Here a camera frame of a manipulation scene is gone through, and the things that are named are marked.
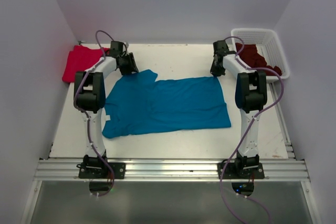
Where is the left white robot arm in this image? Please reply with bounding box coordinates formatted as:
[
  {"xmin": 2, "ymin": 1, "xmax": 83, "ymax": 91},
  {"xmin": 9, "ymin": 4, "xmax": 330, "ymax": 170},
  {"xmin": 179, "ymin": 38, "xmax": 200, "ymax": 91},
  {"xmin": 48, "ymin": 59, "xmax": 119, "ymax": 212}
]
[{"xmin": 73, "ymin": 41, "xmax": 139, "ymax": 178}]

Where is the blue t shirt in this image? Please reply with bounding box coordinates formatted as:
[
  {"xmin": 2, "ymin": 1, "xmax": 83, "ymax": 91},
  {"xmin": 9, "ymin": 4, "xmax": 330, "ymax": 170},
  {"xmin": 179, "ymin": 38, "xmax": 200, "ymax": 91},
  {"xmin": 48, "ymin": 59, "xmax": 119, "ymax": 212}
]
[{"xmin": 102, "ymin": 70, "xmax": 231, "ymax": 138}]

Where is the aluminium mounting rail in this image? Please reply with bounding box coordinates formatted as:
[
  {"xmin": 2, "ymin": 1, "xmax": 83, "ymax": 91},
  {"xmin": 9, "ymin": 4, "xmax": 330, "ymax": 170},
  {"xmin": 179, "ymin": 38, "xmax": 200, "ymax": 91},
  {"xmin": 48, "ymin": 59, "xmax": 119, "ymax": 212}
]
[{"xmin": 33, "ymin": 158, "xmax": 310, "ymax": 182}]

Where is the dark red t shirt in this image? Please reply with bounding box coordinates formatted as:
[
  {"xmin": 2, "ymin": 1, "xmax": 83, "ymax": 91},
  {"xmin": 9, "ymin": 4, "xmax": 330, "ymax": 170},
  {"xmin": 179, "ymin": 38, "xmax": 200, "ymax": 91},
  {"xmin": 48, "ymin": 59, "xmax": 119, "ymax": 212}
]
[{"xmin": 239, "ymin": 45, "xmax": 282, "ymax": 76}]

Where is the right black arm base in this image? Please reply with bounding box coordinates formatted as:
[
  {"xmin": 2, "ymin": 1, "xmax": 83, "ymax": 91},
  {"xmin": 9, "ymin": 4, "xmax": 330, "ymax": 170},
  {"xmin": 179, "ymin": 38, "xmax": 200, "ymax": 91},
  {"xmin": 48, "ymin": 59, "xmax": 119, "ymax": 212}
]
[{"xmin": 217, "ymin": 153, "xmax": 265, "ymax": 197}]

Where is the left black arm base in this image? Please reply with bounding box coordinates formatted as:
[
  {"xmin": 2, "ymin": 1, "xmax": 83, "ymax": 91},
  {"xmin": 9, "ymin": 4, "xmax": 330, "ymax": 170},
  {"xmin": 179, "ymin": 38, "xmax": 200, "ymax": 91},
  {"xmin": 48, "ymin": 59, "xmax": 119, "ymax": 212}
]
[{"xmin": 76, "ymin": 155, "xmax": 126, "ymax": 197}]

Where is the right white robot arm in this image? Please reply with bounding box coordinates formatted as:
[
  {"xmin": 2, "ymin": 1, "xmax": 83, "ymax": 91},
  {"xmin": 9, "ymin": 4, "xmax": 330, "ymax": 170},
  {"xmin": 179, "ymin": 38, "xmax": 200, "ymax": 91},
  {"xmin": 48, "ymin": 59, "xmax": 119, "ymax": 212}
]
[{"xmin": 210, "ymin": 40, "xmax": 267, "ymax": 178}]

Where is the folded red t shirt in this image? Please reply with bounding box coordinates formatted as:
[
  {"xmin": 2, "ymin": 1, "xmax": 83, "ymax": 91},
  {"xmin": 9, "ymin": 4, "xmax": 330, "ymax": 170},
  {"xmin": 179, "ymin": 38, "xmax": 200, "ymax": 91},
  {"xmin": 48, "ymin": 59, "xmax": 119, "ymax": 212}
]
[{"xmin": 62, "ymin": 45, "xmax": 103, "ymax": 83}]

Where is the white plastic basket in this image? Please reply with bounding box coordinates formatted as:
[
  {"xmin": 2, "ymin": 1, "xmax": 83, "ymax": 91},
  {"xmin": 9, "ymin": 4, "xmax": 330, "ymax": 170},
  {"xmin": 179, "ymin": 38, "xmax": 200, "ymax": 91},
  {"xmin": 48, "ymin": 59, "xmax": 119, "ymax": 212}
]
[{"xmin": 230, "ymin": 28, "xmax": 290, "ymax": 80}]

